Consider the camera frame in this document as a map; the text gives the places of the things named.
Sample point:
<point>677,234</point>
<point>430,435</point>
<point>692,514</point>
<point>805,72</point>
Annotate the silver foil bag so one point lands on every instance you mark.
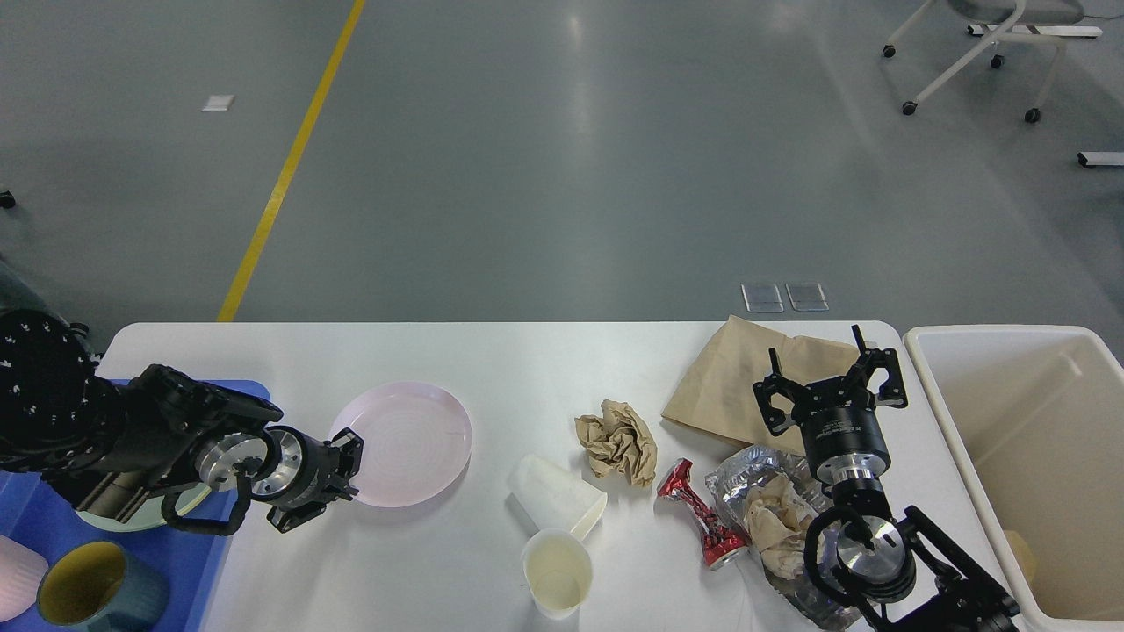
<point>729,484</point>

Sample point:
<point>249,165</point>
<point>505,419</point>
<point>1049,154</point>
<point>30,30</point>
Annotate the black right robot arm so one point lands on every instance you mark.
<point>902,574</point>

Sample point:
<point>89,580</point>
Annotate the clear floor plate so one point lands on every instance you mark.
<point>762,298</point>
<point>807,297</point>

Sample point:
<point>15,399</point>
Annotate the white paper cup lying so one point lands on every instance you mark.
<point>554,497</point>

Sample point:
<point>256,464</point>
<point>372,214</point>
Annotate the teal mug yellow inside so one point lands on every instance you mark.
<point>100,586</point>

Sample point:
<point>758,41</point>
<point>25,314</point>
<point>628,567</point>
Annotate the clear floor plate left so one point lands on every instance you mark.
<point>762,298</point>

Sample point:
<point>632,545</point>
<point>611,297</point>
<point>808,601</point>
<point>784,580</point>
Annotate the white paper cup upright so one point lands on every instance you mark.
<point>558,571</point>

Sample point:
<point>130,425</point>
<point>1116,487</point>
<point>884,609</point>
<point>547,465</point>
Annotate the clear floor plate right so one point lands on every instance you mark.
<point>807,297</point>

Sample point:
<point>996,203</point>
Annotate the light green plate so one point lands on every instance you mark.
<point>149,515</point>

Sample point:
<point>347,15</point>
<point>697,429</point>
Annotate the pink mug dark inside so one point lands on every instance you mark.
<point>22,570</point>

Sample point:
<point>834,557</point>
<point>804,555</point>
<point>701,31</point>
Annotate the pink plate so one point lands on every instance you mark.
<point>417,440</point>

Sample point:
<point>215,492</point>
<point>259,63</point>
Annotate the crushed red can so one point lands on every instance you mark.
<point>718,543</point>

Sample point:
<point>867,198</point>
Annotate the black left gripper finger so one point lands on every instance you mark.
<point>347,447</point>
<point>285,518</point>

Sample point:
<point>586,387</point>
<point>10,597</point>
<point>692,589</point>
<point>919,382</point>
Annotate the white office chair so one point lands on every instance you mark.
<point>1019,22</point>

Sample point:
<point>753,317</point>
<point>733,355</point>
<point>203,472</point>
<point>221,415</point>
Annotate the person in jeans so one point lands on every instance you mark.
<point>16,296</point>

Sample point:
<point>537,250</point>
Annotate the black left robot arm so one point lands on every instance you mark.
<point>205,451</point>

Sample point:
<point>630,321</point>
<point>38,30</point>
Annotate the cream plastic bin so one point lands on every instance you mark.
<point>1033,416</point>

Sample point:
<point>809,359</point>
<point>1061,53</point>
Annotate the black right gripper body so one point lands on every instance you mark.
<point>844,442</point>

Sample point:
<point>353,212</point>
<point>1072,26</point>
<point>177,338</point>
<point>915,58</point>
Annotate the crumpled tissue in bag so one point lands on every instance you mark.
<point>778,520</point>

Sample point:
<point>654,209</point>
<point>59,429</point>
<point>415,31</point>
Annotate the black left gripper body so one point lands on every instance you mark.
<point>299,471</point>

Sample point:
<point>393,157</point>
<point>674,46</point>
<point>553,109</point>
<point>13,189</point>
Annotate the crumpled brown paper ball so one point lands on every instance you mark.
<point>618,440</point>

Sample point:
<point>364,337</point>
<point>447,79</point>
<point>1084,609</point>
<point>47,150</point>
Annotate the flat brown paper bag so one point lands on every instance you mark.
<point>716,394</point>

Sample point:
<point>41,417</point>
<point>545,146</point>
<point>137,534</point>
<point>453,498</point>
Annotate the white bar on floor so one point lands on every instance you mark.
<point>1095,159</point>

